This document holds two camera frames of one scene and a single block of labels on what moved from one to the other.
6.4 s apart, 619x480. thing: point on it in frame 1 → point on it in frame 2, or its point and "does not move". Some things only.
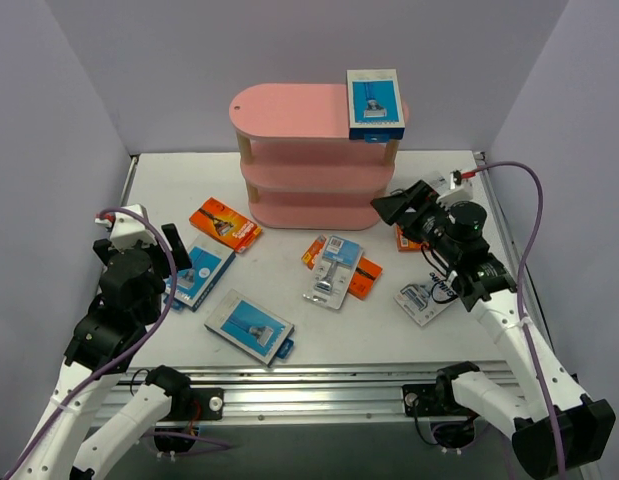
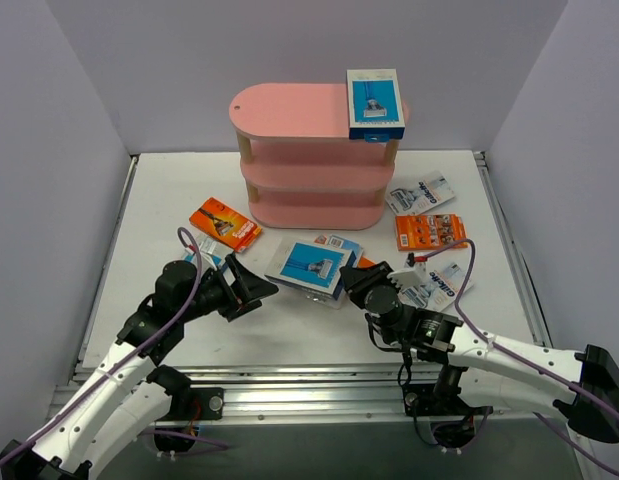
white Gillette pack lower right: (425, 297) does not move
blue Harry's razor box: (375, 105) does not move
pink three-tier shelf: (299, 168) does not move
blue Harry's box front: (252, 328) → (311, 265)
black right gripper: (411, 210) → (367, 278)
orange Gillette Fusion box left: (226, 223) does not move
